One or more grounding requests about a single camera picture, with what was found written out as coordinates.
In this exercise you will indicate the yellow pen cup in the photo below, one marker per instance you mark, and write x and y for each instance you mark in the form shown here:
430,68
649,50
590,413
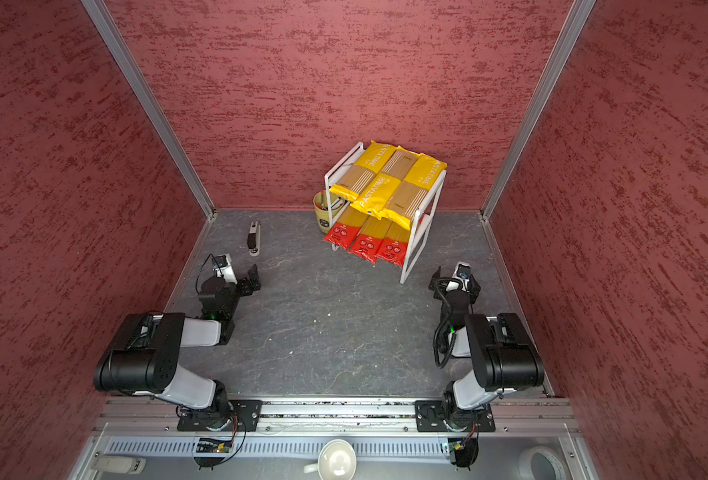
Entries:
327,206

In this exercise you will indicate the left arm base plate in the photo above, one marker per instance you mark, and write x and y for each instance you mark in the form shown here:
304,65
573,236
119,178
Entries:
237,414

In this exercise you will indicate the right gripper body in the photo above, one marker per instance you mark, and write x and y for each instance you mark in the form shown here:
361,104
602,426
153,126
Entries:
446,296

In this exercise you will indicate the white two-tier shelf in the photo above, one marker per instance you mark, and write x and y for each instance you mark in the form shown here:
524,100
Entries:
421,224

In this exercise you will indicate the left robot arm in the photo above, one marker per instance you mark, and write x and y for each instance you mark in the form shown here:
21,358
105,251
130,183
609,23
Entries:
142,359

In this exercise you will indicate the red spaghetti bag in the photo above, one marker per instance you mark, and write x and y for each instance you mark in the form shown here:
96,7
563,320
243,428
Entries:
346,229
370,238
394,246

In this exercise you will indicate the yellow pasta bag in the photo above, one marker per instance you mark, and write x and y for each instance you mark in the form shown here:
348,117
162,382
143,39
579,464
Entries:
363,171
413,190
379,191

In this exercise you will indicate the white tape roll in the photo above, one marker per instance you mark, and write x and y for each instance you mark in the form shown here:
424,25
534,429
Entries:
542,463

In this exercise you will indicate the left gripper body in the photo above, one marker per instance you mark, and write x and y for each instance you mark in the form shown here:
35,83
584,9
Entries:
235,294

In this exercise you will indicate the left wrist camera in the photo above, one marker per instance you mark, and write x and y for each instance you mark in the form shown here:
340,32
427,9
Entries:
223,268

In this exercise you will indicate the aluminium mounting rail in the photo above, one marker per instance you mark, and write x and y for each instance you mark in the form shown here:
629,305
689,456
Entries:
347,416

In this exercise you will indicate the white cup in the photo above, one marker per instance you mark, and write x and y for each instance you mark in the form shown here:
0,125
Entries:
336,461

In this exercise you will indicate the black white stapler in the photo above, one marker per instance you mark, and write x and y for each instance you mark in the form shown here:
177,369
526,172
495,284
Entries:
254,238

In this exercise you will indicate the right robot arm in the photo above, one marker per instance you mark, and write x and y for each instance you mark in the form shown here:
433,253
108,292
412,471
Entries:
503,356

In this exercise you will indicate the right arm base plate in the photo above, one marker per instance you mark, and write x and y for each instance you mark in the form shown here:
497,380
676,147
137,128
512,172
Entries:
436,416

